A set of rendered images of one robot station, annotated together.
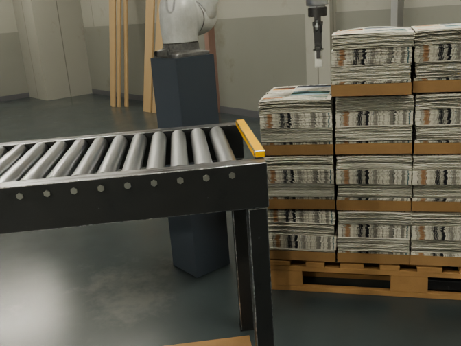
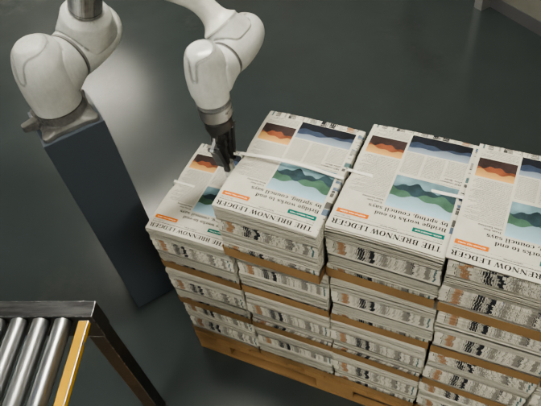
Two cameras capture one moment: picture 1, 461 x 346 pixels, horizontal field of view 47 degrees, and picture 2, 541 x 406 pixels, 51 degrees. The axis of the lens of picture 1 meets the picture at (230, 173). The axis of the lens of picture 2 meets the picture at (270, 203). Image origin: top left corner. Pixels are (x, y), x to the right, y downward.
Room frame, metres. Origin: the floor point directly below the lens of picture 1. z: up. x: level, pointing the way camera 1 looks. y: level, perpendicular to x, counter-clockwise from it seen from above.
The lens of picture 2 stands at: (1.14, -0.79, 2.13)
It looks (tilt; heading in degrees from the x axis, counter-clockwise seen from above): 50 degrees down; 16
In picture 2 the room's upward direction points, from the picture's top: 10 degrees counter-clockwise
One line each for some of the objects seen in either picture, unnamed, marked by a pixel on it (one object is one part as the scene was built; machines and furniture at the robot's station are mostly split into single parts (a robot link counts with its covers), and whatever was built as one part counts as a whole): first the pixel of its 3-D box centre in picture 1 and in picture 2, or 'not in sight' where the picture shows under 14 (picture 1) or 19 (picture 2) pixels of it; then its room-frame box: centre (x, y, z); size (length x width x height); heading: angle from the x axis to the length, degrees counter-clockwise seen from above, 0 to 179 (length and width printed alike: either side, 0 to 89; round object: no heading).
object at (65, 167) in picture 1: (68, 163); not in sight; (1.52, 0.47, 0.77); 0.47 x 0.05 x 0.05; 5
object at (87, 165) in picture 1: (90, 161); not in sight; (1.52, 0.41, 0.77); 0.47 x 0.05 x 0.05; 5
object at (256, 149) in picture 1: (249, 136); (62, 401); (1.55, -0.06, 0.81); 0.43 x 0.03 x 0.02; 5
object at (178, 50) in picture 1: (177, 49); (55, 112); (2.36, 0.19, 1.03); 0.22 x 0.18 x 0.06; 129
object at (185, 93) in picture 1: (192, 166); (115, 213); (2.37, 0.17, 0.50); 0.20 x 0.20 x 1.00; 39
